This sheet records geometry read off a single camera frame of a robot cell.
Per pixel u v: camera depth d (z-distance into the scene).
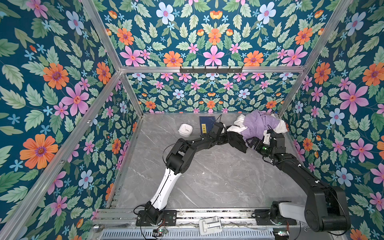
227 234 0.77
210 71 0.93
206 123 1.11
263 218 0.73
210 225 0.70
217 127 0.83
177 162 0.61
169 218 0.73
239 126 1.03
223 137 0.91
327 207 0.41
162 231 0.70
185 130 1.05
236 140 0.98
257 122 1.07
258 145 0.77
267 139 0.76
